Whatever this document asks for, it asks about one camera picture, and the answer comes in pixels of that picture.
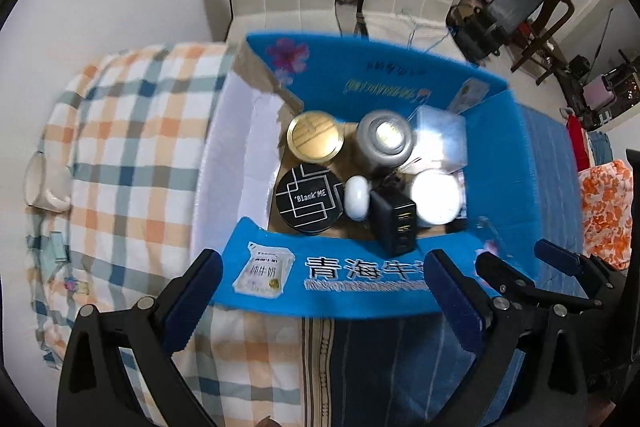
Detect blue striped cloth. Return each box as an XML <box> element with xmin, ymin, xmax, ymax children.
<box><xmin>329</xmin><ymin>107</ymin><xmax>584</xmax><ymax>426</ymax></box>

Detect grey power charger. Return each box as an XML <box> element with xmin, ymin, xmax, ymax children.
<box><xmin>368</xmin><ymin>187</ymin><xmax>418</xmax><ymax>259</ymax></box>

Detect white earbuds case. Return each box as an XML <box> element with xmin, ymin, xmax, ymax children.
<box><xmin>344</xmin><ymin>176</ymin><xmax>370</xmax><ymax>222</ymax></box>

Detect orange floral blanket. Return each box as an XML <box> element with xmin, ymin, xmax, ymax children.
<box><xmin>578</xmin><ymin>159</ymin><xmax>634</xmax><ymax>271</ymax></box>

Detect plaid checkered cloth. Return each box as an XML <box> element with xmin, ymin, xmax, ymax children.
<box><xmin>26</xmin><ymin>43</ymin><xmax>333</xmax><ymax>426</ymax></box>

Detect gold round tin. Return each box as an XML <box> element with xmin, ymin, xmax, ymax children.
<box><xmin>285</xmin><ymin>110</ymin><xmax>345</xmax><ymax>165</ymax></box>

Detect black round cushion compact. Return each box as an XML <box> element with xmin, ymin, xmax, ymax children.
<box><xmin>274</xmin><ymin>162</ymin><xmax>344</xmax><ymax>235</ymax></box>

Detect silver round tin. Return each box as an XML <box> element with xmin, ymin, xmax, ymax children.
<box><xmin>354</xmin><ymin>110</ymin><xmax>414</xmax><ymax>173</ymax></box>

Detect black weight bench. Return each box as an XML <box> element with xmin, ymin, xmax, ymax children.
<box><xmin>447</xmin><ymin>0</ymin><xmax>544</xmax><ymax>64</ymax></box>

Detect pink suitcase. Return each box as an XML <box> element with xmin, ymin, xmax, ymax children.
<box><xmin>582</xmin><ymin>75</ymin><xmax>616</xmax><ymax>110</ymax></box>

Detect red cloth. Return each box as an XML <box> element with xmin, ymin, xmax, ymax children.
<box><xmin>565</xmin><ymin>114</ymin><xmax>590</xmax><ymax>172</ymax></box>

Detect blue wire hanger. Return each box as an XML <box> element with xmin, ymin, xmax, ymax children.
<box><xmin>398</xmin><ymin>8</ymin><xmax>450</xmax><ymax>55</ymax></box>

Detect brown wooden chair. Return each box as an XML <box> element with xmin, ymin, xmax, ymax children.
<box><xmin>511</xmin><ymin>0</ymin><xmax>575</xmax><ymax>86</ymax></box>

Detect keys with black fob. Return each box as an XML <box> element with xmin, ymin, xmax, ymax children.
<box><xmin>372</xmin><ymin>169</ymin><xmax>407</xmax><ymax>192</ymax></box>

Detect clear plastic box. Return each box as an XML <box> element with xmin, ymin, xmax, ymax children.
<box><xmin>400</xmin><ymin>105</ymin><xmax>468</xmax><ymax>174</ymax></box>

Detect white ceramic mug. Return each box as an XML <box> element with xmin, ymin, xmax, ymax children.
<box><xmin>23</xmin><ymin>152</ymin><xmax>73</xmax><ymax>213</ymax></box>

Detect blue cardboard milk box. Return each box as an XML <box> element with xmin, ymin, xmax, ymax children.
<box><xmin>191</xmin><ymin>31</ymin><xmax>541</xmax><ymax>320</ymax></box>

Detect white round jar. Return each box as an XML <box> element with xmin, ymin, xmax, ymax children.
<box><xmin>405</xmin><ymin>170</ymin><xmax>463</xmax><ymax>228</ymax></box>

